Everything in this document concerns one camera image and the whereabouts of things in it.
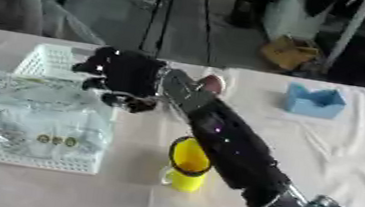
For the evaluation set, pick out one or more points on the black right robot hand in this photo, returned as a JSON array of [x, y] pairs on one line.
[[128, 74]]

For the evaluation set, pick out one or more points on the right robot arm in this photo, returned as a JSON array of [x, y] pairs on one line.
[[234, 142]]

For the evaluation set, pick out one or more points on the tan cardboard box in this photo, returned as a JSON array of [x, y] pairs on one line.
[[288, 52]]

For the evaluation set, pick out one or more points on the blue open paper box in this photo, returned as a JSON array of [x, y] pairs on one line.
[[312, 102]]

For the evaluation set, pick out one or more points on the black tripod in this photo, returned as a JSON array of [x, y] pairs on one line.
[[165, 12]]

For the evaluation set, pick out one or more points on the white plastic basket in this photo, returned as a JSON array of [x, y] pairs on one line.
[[51, 58]]

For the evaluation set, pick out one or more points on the pink round object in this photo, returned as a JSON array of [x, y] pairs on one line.
[[216, 83]]

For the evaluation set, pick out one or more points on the clear printed plastic bag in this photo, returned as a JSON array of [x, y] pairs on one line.
[[25, 115]]

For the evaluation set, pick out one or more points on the white plastic bag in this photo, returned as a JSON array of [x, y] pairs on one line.
[[289, 13]]

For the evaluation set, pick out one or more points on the white pole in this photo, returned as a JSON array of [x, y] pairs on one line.
[[350, 30]]

